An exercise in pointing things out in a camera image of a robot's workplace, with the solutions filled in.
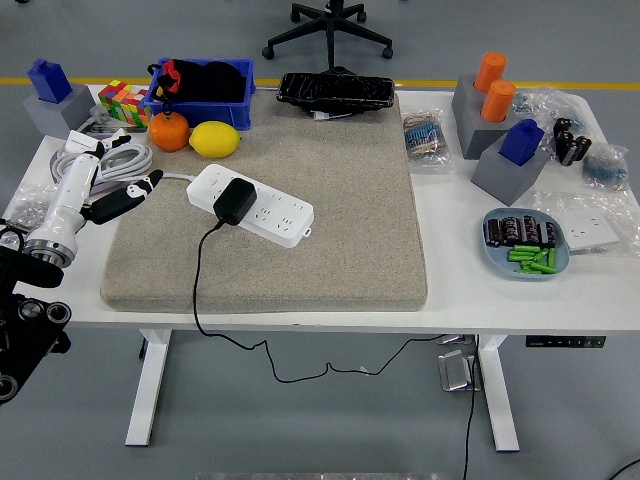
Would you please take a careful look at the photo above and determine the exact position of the white power strip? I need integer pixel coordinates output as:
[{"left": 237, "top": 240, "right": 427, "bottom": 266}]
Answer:
[{"left": 185, "top": 163, "right": 315, "bottom": 249}]

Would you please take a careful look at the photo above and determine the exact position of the black cloth pouch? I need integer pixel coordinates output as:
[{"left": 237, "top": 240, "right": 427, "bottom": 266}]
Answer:
[{"left": 146, "top": 58, "right": 249, "bottom": 119}]

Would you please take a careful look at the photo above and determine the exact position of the black plug adapter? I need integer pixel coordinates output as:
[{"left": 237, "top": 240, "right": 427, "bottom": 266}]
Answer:
[{"left": 212, "top": 178, "right": 259, "bottom": 226}]

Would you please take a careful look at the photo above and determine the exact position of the white wall socket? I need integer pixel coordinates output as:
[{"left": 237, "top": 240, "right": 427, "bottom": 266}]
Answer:
[{"left": 559, "top": 209, "right": 621, "bottom": 252}]

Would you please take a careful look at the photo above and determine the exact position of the black office chair base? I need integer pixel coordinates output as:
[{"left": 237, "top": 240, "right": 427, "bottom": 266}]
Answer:
[{"left": 261, "top": 0, "right": 395, "bottom": 71}]

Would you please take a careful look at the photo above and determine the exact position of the metal floor box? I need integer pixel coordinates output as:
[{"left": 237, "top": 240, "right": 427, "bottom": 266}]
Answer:
[{"left": 437, "top": 349, "right": 481, "bottom": 392}]

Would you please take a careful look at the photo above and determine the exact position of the blue plastic block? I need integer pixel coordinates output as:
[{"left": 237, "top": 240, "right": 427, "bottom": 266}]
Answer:
[
  {"left": 500, "top": 118, "right": 545, "bottom": 166},
  {"left": 26, "top": 59, "right": 74, "bottom": 105}
]

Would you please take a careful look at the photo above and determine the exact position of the clear plastic bag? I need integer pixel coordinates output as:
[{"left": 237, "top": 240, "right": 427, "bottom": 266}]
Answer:
[{"left": 532, "top": 189, "right": 640, "bottom": 259}]

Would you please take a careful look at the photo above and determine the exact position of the white table leg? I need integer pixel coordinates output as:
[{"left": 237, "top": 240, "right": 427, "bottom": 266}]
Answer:
[
  {"left": 124, "top": 329, "right": 173, "bottom": 447},
  {"left": 477, "top": 333, "right": 521, "bottom": 453}
]

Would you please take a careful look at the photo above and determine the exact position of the white coiled cable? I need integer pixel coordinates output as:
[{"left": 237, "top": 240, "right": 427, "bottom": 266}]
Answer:
[{"left": 52, "top": 143, "right": 196, "bottom": 194}]

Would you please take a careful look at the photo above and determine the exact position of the white connector with wires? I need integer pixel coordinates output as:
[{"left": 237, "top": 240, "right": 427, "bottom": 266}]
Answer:
[{"left": 305, "top": 108, "right": 366, "bottom": 121}]

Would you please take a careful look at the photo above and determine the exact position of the black floor cable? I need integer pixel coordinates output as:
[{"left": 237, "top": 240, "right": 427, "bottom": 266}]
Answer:
[
  {"left": 462, "top": 334, "right": 481, "bottom": 480},
  {"left": 609, "top": 457, "right": 640, "bottom": 480}
]

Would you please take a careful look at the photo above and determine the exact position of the bag of blue components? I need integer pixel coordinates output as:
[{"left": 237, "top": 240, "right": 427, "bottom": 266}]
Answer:
[{"left": 581, "top": 142, "right": 630, "bottom": 192}]

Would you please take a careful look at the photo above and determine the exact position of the clear bag of small parts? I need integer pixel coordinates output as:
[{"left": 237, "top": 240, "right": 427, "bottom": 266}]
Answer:
[{"left": 512, "top": 85, "right": 601, "bottom": 126}]

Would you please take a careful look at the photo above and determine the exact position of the blue plastic bin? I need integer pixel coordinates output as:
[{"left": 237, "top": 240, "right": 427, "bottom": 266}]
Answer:
[{"left": 142, "top": 58, "right": 256, "bottom": 131}]

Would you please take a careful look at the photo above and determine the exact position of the yellow lemon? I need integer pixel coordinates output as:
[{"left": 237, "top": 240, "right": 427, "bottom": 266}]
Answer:
[{"left": 188, "top": 121, "right": 242, "bottom": 159}]

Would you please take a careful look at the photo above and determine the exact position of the black capacitors bundle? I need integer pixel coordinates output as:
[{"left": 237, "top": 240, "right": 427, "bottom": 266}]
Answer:
[{"left": 552, "top": 117, "right": 593, "bottom": 166}]

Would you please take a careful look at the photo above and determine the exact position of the black table control panel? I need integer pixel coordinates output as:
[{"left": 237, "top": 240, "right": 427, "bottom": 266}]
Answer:
[{"left": 524, "top": 335, "right": 606, "bottom": 349}]

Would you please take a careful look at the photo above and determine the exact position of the grey-brown mat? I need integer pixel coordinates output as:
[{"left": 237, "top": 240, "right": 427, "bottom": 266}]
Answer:
[{"left": 99, "top": 89, "right": 429, "bottom": 314}]

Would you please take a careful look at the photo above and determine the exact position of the thin black plug cord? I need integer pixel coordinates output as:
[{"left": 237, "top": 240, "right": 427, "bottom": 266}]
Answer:
[{"left": 192, "top": 219, "right": 451, "bottom": 384}]

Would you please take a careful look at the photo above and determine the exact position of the grey two-hole block holder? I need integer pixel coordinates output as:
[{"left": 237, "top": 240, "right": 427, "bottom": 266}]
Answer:
[{"left": 450, "top": 73, "right": 516, "bottom": 160}]

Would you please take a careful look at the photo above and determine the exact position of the colourful cube puzzle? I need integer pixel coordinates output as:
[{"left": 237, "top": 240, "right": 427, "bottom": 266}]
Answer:
[{"left": 97, "top": 79, "right": 151, "bottom": 127}]

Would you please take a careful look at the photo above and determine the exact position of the bag of striped resistors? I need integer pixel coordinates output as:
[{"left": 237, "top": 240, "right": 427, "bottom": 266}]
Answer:
[{"left": 401, "top": 107, "right": 456, "bottom": 174}]

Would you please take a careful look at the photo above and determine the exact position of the bag of metal screws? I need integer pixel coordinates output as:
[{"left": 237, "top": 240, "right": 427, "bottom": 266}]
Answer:
[{"left": 0, "top": 185, "right": 59, "bottom": 236}]

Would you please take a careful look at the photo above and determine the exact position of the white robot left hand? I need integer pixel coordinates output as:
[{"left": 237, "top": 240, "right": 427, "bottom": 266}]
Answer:
[{"left": 27, "top": 133, "right": 165, "bottom": 249}]

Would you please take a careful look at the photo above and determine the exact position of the orange cylinder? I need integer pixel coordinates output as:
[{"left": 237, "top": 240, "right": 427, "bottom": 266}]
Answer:
[
  {"left": 473, "top": 51, "right": 508, "bottom": 94},
  {"left": 480, "top": 78, "right": 517, "bottom": 124}
]

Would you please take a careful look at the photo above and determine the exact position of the blue-grey plate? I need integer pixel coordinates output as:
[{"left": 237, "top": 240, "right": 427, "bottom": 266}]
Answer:
[{"left": 481, "top": 207, "right": 571, "bottom": 282}]

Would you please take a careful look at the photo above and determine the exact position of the orange fruit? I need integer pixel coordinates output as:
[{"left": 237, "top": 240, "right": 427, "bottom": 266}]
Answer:
[{"left": 148, "top": 112, "right": 191, "bottom": 153}]

